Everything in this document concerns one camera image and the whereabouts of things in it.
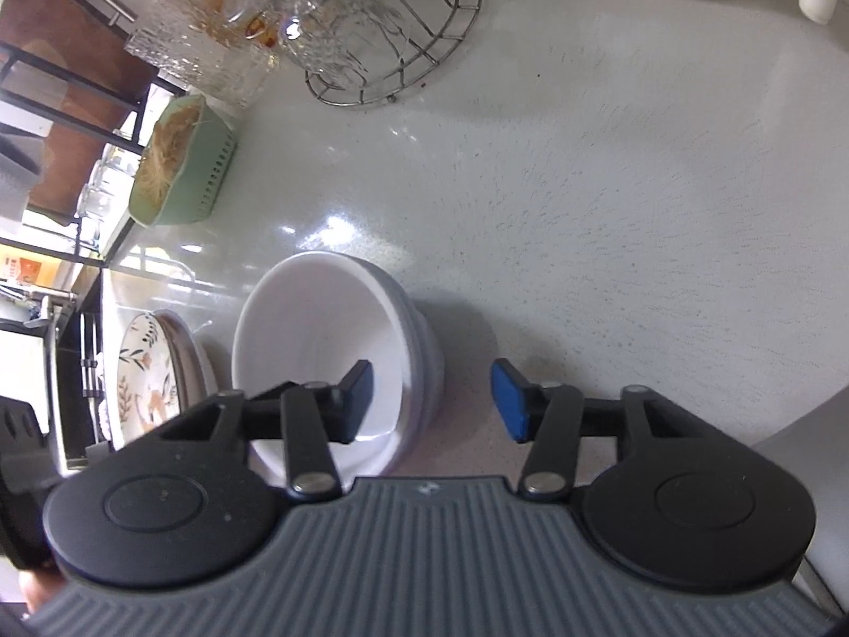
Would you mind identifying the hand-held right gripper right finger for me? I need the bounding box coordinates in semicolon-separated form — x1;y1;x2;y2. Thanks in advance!
489;358;714;502

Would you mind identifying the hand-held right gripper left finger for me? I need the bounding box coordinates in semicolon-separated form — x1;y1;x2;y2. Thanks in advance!
159;359;374;498

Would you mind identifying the white ceramic bowl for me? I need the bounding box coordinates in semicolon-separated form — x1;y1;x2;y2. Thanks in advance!
265;259;447;482
231;251;407;475

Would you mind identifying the floral ceramic plate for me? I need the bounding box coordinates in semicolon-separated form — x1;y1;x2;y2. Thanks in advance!
106;311;180;452

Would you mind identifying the person's left hand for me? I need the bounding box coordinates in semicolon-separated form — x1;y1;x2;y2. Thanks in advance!
19;571;66;617

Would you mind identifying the steel sink drain rack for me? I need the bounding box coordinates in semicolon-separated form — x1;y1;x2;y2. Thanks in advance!
80;312;112;442

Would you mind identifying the yellow dish soap bottle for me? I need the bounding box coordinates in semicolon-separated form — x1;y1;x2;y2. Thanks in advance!
0;253;50;286

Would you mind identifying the clear drinking glass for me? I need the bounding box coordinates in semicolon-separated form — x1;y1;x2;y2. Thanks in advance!
98;144;144;195
81;178;128;228
72;211;108;261

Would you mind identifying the green plastic basket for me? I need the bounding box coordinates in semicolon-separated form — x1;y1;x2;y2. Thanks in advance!
127;93;241;227

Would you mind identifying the bundle of bamboo chopsticks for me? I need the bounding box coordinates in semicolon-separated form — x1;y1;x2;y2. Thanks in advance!
136;96;206;210

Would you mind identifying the black metal dish rack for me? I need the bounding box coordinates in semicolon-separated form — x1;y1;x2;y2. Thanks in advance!
0;40;200;280

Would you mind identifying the red lidded clear jar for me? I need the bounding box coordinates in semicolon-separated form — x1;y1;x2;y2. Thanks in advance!
125;0;280;107

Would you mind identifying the brown cabinet door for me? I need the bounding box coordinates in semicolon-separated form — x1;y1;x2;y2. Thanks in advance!
0;0;163;213

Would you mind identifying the round wire cup rack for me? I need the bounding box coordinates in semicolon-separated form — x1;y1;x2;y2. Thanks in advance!
301;0;484;108

